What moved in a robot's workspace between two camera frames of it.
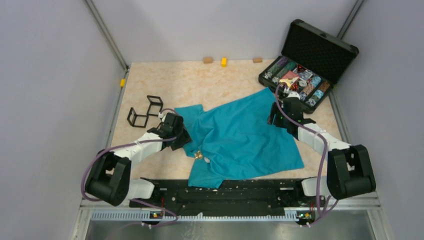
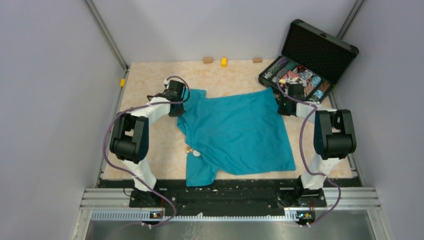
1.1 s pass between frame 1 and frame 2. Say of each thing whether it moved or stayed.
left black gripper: moved
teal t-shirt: moved
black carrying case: stayed
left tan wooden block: stayed
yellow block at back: stayed
